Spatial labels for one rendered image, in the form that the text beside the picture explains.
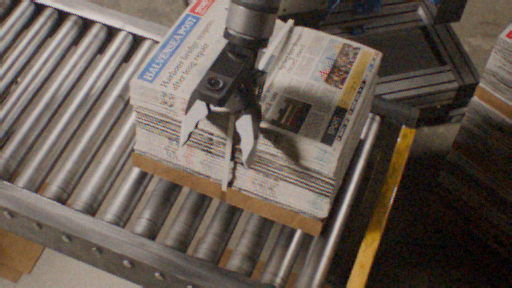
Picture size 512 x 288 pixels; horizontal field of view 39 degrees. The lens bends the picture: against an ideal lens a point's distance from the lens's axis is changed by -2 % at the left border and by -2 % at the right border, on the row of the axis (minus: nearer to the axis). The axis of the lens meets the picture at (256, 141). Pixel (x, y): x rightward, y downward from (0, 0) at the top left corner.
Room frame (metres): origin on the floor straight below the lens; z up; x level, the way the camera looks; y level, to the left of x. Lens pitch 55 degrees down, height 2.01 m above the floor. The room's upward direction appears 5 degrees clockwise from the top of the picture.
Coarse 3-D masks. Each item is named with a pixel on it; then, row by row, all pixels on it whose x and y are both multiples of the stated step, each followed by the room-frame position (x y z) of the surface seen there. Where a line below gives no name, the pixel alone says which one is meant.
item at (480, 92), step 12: (480, 96) 1.17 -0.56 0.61; (492, 96) 1.15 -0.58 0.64; (504, 108) 1.13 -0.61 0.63; (456, 144) 1.17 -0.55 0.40; (468, 156) 1.14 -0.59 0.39; (480, 156) 1.13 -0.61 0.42; (492, 168) 1.10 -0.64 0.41; (504, 180) 1.07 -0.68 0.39; (444, 192) 1.16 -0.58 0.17; (456, 204) 1.13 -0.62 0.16; (468, 216) 1.09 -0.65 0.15; (480, 216) 1.07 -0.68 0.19; (492, 228) 1.04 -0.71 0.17; (504, 240) 1.01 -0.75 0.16
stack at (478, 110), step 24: (504, 48) 1.17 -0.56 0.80; (504, 72) 1.15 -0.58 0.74; (504, 96) 1.14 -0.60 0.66; (480, 120) 1.15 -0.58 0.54; (504, 120) 1.12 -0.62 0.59; (480, 144) 1.14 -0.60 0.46; (504, 144) 1.10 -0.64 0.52; (456, 168) 1.16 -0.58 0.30; (480, 168) 1.12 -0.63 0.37; (504, 168) 1.08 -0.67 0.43; (432, 192) 1.18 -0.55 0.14; (456, 192) 1.14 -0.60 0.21; (480, 192) 1.10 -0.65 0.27; (504, 192) 1.07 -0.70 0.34; (432, 216) 1.16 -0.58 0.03; (456, 216) 1.11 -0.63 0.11; (504, 216) 1.04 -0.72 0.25; (456, 240) 1.09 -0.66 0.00; (504, 264) 1.01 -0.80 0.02
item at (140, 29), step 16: (16, 0) 1.22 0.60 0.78; (32, 0) 1.20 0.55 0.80; (48, 0) 1.20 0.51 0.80; (64, 0) 1.21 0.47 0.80; (80, 0) 1.21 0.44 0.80; (64, 16) 1.17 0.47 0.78; (80, 16) 1.16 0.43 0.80; (96, 16) 1.16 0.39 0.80; (112, 16) 1.17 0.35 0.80; (128, 16) 1.17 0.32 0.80; (112, 32) 1.14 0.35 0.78; (128, 32) 1.12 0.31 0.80; (144, 32) 1.12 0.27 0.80; (160, 32) 1.13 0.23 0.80; (384, 112) 0.95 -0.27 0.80; (400, 112) 0.95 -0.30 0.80; (416, 112) 0.96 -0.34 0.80; (384, 128) 0.94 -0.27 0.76; (400, 128) 0.93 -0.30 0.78; (384, 144) 0.93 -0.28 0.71
